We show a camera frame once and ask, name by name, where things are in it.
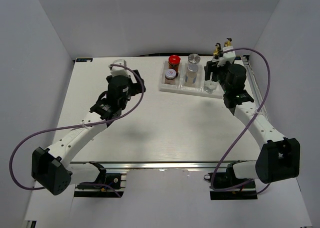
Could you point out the clear bottle dark contents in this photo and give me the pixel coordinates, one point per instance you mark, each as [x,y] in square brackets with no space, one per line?
[228,43]

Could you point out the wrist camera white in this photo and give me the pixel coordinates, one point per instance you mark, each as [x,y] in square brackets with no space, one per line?
[227,55]
[117,71]

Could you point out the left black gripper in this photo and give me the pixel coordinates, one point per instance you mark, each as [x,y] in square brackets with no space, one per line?
[136,88]

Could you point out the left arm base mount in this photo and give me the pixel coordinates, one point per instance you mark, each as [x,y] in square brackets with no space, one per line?
[106,184]

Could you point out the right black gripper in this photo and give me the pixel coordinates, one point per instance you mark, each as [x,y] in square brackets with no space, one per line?
[211,66]

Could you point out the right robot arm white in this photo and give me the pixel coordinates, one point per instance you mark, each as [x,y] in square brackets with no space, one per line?
[279,157]

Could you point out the aluminium rail front edge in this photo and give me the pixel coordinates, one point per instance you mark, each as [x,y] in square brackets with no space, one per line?
[159,165]

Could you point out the white three-slot organizer tray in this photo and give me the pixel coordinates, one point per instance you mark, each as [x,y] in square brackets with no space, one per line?
[181,88]

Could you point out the red lid sauce jar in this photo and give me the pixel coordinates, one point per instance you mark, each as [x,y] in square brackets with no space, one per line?
[174,63]

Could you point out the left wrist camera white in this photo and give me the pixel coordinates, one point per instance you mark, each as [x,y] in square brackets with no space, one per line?
[117,71]

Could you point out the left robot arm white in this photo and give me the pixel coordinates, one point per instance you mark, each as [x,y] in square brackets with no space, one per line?
[52,168]

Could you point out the glass bottle gold spout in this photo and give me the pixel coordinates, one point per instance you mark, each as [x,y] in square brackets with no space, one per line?
[210,86]

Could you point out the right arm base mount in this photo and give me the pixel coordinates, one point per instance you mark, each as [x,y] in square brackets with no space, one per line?
[225,186]

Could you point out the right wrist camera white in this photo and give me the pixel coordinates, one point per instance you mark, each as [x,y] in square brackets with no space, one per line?
[227,55]

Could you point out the purple lid spice jar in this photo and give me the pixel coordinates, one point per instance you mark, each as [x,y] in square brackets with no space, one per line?
[170,77]

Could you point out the silver lid white shaker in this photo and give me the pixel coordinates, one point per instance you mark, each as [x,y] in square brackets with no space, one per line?
[193,59]

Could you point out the white tube bottle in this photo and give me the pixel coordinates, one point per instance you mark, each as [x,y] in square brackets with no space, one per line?
[191,74]

